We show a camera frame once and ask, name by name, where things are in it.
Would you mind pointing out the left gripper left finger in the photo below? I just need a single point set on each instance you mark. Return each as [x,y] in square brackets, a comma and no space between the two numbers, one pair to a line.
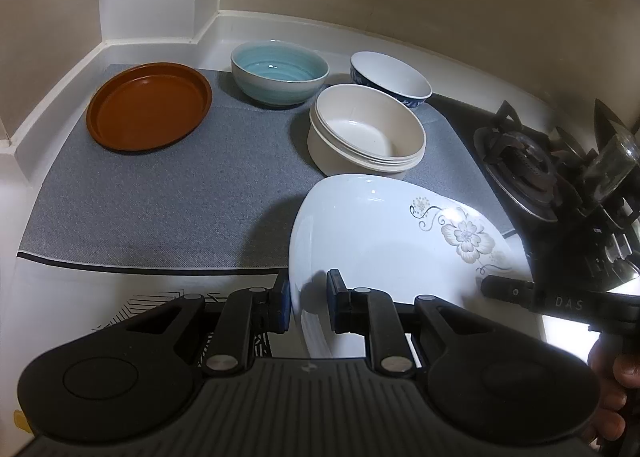
[235,326]

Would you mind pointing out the person right hand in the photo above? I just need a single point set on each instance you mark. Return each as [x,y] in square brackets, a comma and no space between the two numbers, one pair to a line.
[618,374]

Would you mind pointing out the brown round plate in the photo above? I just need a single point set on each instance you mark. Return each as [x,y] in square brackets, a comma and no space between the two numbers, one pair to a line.
[148,107]

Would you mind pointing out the grey dish mat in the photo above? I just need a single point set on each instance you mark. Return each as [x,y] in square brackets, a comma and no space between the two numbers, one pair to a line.
[222,201]

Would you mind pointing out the glass jar on stove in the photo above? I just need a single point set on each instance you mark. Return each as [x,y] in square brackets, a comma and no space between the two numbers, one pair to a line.
[611,166]

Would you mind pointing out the large white floral plate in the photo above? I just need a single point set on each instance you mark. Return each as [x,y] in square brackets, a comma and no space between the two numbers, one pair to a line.
[402,239]

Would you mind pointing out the white bowl blue pattern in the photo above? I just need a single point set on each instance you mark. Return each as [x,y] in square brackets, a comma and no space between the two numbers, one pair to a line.
[391,76]

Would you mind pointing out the black gas stove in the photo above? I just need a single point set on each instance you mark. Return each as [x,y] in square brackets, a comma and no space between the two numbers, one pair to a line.
[537,178]

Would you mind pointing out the light blue ceramic bowl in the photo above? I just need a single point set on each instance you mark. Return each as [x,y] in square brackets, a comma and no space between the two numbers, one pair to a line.
[278,73]

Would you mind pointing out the cream bowls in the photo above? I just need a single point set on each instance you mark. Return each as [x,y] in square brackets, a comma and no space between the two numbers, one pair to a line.
[357,129]

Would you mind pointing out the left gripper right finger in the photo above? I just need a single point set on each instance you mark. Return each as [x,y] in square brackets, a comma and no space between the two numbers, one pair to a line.
[382,322]

